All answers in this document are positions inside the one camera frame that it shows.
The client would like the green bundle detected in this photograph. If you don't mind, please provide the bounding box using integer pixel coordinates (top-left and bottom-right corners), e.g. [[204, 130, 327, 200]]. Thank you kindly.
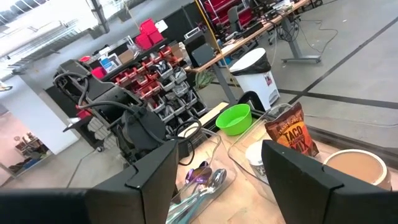
[[195, 70, 215, 90]]

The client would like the clear plastic bin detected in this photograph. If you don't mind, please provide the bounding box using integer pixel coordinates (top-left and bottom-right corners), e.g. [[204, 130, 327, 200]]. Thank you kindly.
[[226, 103, 398, 206], [166, 126, 238, 224]]

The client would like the tan lid jar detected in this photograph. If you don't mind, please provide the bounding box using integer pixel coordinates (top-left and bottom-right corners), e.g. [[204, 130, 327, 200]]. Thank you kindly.
[[323, 148, 392, 191]]

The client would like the green plastic bowl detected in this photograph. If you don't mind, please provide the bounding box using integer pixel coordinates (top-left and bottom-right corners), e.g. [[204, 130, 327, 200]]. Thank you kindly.
[[215, 103, 253, 137]]

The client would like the grey office chair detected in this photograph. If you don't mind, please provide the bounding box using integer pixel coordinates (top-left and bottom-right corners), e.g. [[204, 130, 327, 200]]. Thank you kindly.
[[226, 5, 242, 32]]

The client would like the silver cap spice jar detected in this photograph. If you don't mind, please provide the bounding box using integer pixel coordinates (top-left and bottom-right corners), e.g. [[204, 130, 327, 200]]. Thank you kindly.
[[244, 140, 269, 184]]

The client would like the red bin shelf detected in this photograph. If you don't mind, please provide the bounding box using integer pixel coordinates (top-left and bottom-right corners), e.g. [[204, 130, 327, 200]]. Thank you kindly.
[[203, 0, 252, 26]]

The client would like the purple spoon green handle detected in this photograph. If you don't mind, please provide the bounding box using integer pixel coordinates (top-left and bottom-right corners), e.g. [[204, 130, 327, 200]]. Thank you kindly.
[[185, 161, 213, 185]]

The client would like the parts bin storage rack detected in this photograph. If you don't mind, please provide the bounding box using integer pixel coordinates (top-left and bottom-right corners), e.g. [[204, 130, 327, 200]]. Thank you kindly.
[[90, 46, 209, 124]]

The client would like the silver spoon patterned handle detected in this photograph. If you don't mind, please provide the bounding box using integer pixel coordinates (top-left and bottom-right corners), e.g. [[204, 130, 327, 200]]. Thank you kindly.
[[174, 167, 228, 215]]

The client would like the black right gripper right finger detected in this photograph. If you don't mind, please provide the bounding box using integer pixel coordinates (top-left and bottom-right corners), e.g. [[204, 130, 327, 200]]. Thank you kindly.
[[261, 139, 392, 224]]

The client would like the teal spoon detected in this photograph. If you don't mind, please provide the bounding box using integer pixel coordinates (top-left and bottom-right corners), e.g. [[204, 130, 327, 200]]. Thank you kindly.
[[166, 192, 212, 224]]

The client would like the orange dark snack packet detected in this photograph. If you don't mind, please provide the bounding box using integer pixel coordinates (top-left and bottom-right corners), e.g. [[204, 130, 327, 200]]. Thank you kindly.
[[264, 101, 320, 158]]

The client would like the thin black floor cable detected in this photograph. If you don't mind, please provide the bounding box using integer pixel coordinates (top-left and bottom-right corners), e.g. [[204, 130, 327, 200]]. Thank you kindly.
[[298, 18, 339, 57]]

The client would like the white trash bin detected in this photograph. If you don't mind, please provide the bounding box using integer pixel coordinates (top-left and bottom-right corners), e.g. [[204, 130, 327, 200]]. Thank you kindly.
[[229, 47, 280, 108]]

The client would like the grey desk foot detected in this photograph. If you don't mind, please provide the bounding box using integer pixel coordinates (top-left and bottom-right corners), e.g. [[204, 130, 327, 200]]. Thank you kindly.
[[281, 55, 323, 64]]

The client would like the cluttered shelf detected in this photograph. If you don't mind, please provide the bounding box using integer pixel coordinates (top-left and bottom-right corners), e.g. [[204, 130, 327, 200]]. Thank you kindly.
[[12, 132, 52, 172]]

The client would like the white square pillar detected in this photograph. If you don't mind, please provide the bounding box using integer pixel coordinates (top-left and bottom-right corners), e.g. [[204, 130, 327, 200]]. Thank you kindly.
[[0, 74, 80, 156]]

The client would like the black rolling cart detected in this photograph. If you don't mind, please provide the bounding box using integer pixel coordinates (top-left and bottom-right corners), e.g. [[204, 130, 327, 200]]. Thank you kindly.
[[62, 114, 106, 153]]

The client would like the yellow cable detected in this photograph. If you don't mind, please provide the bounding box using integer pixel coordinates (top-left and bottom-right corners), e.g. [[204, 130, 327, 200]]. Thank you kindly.
[[194, 0, 223, 57]]

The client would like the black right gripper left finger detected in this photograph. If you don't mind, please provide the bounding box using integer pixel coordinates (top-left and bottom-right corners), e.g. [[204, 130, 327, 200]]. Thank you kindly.
[[85, 139, 180, 224]]

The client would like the black computer case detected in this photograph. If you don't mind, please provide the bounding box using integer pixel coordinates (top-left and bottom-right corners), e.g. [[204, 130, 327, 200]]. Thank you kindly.
[[183, 30, 215, 68]]

